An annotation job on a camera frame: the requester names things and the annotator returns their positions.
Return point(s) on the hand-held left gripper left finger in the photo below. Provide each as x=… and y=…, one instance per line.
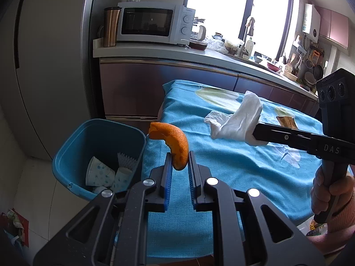
x=166, y=188

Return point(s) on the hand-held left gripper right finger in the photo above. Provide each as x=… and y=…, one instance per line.
x=192, y=188

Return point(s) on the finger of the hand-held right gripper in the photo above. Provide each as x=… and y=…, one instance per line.
x=277, y=131
x=277, y=141

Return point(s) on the white tissue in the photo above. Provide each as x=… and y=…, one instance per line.
x=238, y=124

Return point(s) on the white dotted paper cup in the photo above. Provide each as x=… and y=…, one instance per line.
x=122, y=180
x=98, y=171

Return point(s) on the orange peel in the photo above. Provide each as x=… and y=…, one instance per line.
x=174, y=141

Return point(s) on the blue plastic trash bin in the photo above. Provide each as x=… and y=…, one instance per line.
x=83, y=138

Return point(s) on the person's right hand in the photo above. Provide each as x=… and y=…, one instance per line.
x=319, y=196

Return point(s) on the gold foil wrapper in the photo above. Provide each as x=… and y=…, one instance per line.
x=287, y=122

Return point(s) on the blue floral tablecloth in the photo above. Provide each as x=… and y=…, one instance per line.
x=235, y=177

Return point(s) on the dark red bowl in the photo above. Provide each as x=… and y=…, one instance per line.
x=273, y=66

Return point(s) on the white bowl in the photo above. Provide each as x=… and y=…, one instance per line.
x=260, y=59

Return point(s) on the white soap bottle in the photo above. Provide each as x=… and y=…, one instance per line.
x=249, y=48

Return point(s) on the white water heater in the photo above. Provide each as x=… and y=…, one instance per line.
x=310, y=22

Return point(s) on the kitchen counter with cabinets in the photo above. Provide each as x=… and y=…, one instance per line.
x=138, y=88

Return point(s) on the clear plastic bag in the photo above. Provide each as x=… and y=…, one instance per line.
x=216, y=44

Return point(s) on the dark red food container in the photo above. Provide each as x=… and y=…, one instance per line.
x=198, y=45

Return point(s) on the glass kettle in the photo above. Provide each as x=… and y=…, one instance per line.
x=199, y=32

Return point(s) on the kitchen window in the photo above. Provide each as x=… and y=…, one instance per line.
x=222, y=5

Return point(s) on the red green package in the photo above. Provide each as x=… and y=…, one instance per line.
x=14, y=227

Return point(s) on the white microwave oven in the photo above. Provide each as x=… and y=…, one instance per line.
x=147, y=22

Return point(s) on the grey refrigerator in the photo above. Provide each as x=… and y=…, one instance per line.
x=55, y=61

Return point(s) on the copper travel tumbler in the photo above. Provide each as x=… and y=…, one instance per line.
x=111, y=27

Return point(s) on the wall utensil rack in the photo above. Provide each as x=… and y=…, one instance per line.
x=307, y=61

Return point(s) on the pink wall cabinet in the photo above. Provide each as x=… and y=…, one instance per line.
x=335, y=25

